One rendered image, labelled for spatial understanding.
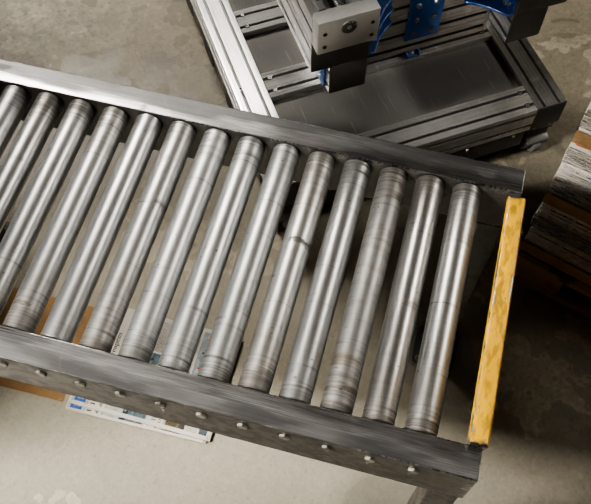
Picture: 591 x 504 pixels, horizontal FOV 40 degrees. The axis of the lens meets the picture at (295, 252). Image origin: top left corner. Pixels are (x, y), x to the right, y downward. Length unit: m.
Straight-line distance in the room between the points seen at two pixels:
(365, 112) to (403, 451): 1.23
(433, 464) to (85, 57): 1.89
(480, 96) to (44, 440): 1.46
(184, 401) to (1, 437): 0.99
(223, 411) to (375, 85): 1.30
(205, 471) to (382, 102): 1.08
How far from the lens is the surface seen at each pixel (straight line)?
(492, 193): 1.44
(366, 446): 1.21
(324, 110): 2.23
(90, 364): 1.28
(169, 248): 1.34
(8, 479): 2.12
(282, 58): 2.35
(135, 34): 2.74
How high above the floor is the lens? 1.96
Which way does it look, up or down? 62 degrees down
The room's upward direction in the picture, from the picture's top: straight up
